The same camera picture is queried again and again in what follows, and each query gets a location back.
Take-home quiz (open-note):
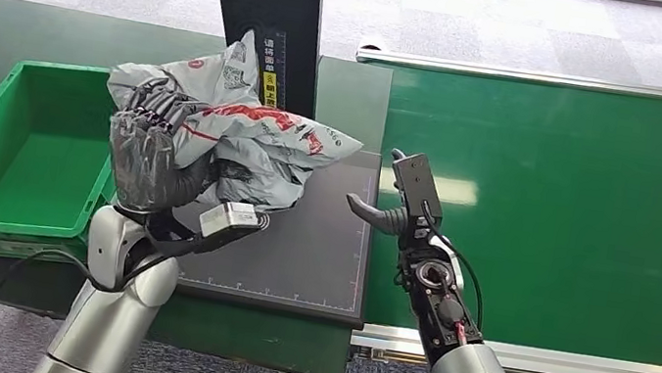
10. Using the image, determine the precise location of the green plastic crate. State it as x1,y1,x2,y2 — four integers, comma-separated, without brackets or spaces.
0,52,136,275

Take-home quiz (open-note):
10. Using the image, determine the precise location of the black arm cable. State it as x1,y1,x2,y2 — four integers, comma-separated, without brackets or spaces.
402,199,500,334
0,230,178,373

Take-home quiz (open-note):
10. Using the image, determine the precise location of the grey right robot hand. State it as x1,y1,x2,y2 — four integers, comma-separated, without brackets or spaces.
341,142,454,247

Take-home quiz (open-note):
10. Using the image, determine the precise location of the grey poly bag package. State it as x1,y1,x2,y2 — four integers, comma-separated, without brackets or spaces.
91,8,379,229

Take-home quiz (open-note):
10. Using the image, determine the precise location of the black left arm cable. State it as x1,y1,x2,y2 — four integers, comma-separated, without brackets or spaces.
0,230,178,373

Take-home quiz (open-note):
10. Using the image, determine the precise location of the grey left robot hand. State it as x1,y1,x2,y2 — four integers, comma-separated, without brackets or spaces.
98,70,226,224

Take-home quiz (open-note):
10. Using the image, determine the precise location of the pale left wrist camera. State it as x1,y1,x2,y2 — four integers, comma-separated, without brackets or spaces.
195,196,263,246

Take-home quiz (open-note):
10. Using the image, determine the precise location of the black inbound scanner machine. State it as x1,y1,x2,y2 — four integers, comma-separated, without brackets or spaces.
153,0,414,330

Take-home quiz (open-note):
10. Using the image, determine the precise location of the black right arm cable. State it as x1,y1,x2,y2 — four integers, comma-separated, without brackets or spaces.
402,199,500,334

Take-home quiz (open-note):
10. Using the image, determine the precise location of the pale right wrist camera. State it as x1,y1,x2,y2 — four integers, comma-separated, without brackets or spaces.
420,232,472,292

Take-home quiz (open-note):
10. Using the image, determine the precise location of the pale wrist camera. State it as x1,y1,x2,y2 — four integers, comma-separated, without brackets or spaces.
420,232,472,292
195,196,263,246

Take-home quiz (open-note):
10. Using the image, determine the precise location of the black yellow label sticker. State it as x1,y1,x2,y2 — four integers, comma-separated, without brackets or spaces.
249,26,298,113

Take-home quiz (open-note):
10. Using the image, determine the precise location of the dark green table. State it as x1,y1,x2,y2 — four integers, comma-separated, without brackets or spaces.
0,0,400,373

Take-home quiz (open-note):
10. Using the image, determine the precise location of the green conveyor belt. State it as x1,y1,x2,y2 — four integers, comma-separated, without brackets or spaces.
354,55,662,368

